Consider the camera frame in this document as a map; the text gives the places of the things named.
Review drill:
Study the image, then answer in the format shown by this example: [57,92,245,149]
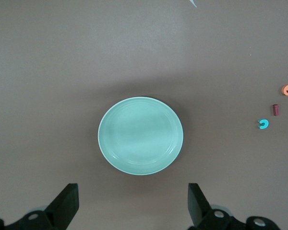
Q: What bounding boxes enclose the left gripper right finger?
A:
[187,183,283,230]

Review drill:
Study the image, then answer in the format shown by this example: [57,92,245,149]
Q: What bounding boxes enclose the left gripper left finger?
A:
[0,183,80,230]

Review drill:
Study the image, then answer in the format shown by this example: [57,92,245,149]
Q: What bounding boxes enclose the light green plate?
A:
[97,96,184,176]

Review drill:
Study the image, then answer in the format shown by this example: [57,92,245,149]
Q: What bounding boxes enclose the brown table cover mat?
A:
[0,0,288,230]

